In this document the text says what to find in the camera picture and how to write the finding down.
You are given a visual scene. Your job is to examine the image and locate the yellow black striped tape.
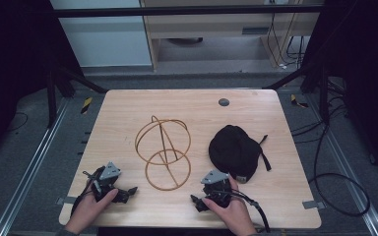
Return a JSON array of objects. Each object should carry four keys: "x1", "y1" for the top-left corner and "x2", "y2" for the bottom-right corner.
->
[
  {"x1": 80, "y1": 96, "x2": 94, "y2": 115},
  {"x1": 289, "y1": 93, "x2": 309, "y2": 109}
]

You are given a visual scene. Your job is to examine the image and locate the person's right hand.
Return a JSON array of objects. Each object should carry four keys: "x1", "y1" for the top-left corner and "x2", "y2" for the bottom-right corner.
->
[{"x1": 201, "y1": 174, "x2": 258, "y2": 236}]

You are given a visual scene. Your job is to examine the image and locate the white cabinet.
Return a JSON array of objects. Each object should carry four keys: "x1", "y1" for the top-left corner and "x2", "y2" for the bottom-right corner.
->
[{"x1": 49, "y1": 0, "x2": 154, "y2": 69}]

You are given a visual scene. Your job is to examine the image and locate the light wooden desk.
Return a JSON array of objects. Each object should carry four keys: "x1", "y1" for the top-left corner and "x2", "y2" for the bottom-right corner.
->
[{"x1": 140, "y1": 0, "x2": 324, "y2": 72}]

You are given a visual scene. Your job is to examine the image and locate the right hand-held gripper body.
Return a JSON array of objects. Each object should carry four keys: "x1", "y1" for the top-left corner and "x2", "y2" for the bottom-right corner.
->
[{"x1": 200, "y1": 169, "x2": 234, "y2": 208}]

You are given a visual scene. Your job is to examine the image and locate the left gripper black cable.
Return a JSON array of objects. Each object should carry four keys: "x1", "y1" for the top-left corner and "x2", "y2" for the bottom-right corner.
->
[{"x1": 70, "y1": 166, "x2": 107, "y2": 218}]

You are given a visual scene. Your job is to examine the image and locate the black metal stand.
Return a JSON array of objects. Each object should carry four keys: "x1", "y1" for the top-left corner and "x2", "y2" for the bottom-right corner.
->
[
  {"x1": 44, "y1": 62, "x2": 108, "y2": 130},
  {"x1": 262, "y1": 60, "x2": 331, "y2": 124}
]

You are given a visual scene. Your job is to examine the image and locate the long black floor cable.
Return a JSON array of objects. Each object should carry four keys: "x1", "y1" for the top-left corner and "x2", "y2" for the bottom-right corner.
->
[{"x1": 307, "y1": 112, "x2": 372, "y2": 218}]

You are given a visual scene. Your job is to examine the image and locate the golden wire hat stand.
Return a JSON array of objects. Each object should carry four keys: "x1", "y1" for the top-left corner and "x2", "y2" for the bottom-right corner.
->
[{"x1": 134, "y1": 114, "x2": 192, "y2": 192}]

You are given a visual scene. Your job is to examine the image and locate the person's left hand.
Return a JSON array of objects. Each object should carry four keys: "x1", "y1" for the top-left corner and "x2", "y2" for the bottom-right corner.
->
[{"x1": 64, "y1": 188, "x2": 120, "y2": 236}]

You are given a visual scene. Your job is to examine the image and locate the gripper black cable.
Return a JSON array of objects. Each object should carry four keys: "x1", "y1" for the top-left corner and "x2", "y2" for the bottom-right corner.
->
[
  {"x1": 70, "y1": 166, "x2": 107, "y2": 218},
  {"x1": 220, "y1": 189, "x2": 272, "y2": 234}
]

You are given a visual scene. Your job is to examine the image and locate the black metal frame bar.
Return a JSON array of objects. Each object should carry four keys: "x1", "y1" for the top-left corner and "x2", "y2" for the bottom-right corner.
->
[{"x1": 49, "y1": 4, "x2": 324, "y2": 19}]

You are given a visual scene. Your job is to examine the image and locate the bundle of black desk cables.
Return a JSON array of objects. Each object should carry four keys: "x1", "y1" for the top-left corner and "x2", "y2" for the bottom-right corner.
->
[{"x1": 266, "y1": 12, "x2": 308, "y2": 70}]

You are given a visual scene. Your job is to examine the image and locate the aluminium floor rail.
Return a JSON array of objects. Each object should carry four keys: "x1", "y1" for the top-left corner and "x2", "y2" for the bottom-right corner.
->
[
  {"x1": 304, "y1": 92, "x2": 378, "y2": 236},
  {"x1": 0, "y1": 97, "x2": 72, "y2": 236}
]

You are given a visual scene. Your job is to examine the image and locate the black curtain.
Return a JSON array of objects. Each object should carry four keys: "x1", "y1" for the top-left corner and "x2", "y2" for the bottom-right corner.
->
[
  {"x1": 0, "y1": 0, "x2": 83, "y2": 165},
  {"x1": 303, "y1": 0, "x2": 378, "y2": 183}
]

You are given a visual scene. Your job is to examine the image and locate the black cap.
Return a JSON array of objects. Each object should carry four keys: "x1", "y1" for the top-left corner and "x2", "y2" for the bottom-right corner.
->
[{"x1": 208, "y1": 124, "x2": 273, "y2": 184}]

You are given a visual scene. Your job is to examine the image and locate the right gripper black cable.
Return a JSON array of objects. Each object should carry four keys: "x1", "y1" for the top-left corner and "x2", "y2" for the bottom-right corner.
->
[{"x1": 220, "y1": 189, "x2": 272, "y2": 234}]

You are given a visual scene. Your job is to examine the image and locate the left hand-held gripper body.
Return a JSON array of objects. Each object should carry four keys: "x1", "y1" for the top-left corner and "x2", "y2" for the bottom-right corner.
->
[{"x1": 91, "y1": 161, "x2": 130, "y2": 204}]

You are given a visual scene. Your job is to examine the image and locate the grey metal table clamp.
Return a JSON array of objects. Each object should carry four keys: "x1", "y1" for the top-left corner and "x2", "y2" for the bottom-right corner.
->
[
  {"x1": 301, "y1": 200, "x2": 327, "y2": 210},
  {"x1": 55, "y1": 196, "x2": 80, "y2": 207}
]

